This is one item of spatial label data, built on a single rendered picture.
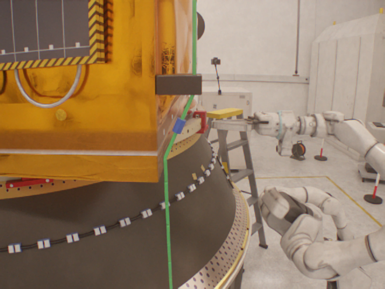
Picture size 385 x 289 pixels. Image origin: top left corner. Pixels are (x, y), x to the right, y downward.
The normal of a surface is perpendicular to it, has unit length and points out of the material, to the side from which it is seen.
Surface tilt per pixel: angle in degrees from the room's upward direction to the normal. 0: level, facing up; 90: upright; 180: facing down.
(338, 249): 36
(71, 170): 90
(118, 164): 90
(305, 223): 70
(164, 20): 90
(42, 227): 62
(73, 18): 90
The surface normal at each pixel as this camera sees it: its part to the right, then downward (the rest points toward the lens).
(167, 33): 0.75, 0.20
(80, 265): 0.45, -0.23
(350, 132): -0.81, 0.23
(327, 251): -0.56, -0.69
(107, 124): -0.02, 0.35
